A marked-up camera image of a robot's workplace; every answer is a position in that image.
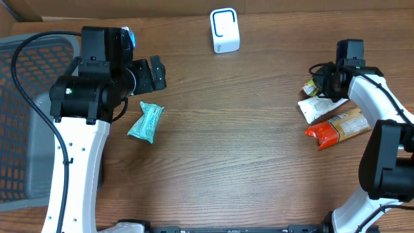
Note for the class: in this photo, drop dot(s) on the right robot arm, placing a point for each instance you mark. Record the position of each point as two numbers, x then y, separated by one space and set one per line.
386 180

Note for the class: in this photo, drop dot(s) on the teal snack packet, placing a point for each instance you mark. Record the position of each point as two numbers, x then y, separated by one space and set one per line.
144 128

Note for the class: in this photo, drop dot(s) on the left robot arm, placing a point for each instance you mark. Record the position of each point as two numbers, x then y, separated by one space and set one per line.
82 107

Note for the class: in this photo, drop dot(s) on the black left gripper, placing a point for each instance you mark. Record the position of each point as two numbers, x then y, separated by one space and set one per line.
146 83

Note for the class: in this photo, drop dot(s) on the white tube gold cap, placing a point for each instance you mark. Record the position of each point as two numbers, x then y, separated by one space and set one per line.
315 107

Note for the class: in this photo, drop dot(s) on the green snack pouch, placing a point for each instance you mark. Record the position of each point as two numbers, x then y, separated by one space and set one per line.
310 89

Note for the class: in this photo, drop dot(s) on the orange pasta package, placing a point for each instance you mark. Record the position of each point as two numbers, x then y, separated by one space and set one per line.
338 128

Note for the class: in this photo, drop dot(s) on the grey plastic mesh basket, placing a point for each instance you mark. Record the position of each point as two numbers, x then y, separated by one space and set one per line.
27 143

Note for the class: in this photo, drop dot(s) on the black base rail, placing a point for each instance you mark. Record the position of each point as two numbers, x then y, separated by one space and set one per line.
319 228

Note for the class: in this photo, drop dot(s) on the white barcode scanner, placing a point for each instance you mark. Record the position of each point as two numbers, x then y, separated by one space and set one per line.
225 30

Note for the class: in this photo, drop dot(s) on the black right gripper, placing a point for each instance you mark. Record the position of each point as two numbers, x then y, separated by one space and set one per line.
322 80

